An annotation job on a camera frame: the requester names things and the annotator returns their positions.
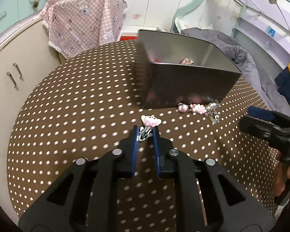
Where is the dark blue yellow jacket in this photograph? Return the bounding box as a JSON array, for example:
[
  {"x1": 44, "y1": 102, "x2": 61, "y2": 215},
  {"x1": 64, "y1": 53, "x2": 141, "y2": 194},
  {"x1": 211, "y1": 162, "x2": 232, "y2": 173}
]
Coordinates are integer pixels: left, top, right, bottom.
[{"x1": 274, "y1": 55, "x2": 290, "y2": 119}]

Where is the pink cat charm keychain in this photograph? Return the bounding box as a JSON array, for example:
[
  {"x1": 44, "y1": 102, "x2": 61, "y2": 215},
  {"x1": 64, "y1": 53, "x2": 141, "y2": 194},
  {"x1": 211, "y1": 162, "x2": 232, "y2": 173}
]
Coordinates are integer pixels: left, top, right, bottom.
[{"x1": 139, "y1": 115, "x2": 161, "y2": 142}]

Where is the grey metal box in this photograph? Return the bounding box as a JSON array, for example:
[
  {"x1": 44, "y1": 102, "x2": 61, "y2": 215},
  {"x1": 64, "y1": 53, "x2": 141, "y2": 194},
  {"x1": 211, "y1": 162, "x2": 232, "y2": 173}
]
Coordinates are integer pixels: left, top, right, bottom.
[{"x1": 137, "y1": 29, "x2": 242, "y2": 110}]

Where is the person's right hand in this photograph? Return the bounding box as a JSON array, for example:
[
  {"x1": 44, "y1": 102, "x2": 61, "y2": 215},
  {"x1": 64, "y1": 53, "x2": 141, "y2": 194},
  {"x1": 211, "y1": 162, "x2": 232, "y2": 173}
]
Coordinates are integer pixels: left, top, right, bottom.
[{"x1": 273, "y1": 150, "x2": 290, "y2": 197}]

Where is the brown polka dot tablecloth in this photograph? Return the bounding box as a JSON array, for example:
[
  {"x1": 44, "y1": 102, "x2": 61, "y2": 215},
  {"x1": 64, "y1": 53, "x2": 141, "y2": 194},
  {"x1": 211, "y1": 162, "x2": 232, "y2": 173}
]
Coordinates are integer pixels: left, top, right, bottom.
[{"x1": 7, "y1": 40, "x2": 284, "y2": 232}]

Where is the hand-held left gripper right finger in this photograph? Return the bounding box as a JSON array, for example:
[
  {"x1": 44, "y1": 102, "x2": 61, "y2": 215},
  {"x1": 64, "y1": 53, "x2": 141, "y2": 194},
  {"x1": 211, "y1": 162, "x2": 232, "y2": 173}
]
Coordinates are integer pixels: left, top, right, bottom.
[{"x1": 152, "y1": 126, "x2": 276, "y2": 232}]

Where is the white wardrobe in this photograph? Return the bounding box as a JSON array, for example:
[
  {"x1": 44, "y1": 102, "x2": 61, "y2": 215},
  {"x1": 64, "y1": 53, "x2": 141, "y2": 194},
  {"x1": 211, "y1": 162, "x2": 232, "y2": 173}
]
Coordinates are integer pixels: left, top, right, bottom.
[{"x1": 106, "y1": 0, "x2": 203, "y2": 28}]

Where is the red stool with white top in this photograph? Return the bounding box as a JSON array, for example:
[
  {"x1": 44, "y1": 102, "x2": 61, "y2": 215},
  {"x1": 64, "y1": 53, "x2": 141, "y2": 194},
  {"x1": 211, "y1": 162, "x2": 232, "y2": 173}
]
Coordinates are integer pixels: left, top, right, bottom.
[{"x1": 119, "y1": 25, "x2": 170, "y2": 41}]

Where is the pile of bead jewelry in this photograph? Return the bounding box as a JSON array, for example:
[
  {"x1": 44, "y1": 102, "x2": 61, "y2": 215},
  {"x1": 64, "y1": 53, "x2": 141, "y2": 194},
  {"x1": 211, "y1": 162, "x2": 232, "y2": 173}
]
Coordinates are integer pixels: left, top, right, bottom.
[{"x1": 148, "y1": 54, "x2": 196, "y2": 66}]

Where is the pink bear charm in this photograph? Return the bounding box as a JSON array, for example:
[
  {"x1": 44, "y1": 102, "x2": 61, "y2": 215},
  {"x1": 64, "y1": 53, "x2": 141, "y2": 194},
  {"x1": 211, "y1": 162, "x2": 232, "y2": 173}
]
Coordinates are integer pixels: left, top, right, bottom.
[{"x1": 189, "y1": 103, "x2": 207, "y2": 115}]

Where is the beige floor cabinet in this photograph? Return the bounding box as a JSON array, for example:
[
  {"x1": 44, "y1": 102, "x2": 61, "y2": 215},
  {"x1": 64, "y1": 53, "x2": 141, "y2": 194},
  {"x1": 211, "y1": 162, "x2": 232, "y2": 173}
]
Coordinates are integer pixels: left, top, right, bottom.
[{"x1": 0, "y1": 17, "x2": 63, "y2": 131}]

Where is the teal bunk bed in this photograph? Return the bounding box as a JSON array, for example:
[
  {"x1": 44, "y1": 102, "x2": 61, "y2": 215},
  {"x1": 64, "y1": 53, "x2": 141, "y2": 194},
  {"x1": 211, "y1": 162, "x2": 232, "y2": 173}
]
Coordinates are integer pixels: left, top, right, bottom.
[{"x1": 170, "y1": 0, "x2": 290, "y2": 116}]

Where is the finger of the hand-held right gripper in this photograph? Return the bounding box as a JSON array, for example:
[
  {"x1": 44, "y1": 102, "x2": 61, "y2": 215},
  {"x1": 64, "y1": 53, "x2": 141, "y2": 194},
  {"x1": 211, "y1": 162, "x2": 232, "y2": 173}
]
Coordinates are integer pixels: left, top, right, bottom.
[
  {"x1": 239, "y1": 115, "x2": 274, "y2": 142},
  {"x1": 248, "y1": 106, "x2": 290, "y2": 127}
]

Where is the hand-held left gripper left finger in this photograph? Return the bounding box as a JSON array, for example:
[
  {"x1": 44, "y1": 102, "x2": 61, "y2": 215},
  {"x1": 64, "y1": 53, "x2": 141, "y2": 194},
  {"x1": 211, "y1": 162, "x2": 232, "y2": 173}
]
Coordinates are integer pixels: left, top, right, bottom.
[{"x1": 18, "y1": 125, "x2": 139, "y2": 232}]

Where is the pink checked bear cloth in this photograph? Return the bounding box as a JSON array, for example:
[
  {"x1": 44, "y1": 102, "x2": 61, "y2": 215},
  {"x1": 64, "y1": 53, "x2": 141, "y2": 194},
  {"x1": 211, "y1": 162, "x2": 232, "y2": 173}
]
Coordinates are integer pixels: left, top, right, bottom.
[{"x1": 40, "y1": 0, "x2": 128, "y2": 60}]

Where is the grey duvet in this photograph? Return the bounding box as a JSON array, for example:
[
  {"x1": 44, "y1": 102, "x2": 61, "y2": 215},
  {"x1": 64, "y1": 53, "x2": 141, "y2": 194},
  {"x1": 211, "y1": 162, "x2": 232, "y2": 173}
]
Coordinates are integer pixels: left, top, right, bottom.
[{"x1": 181, "y1": 28, "x2": 290, "y2": 119}]

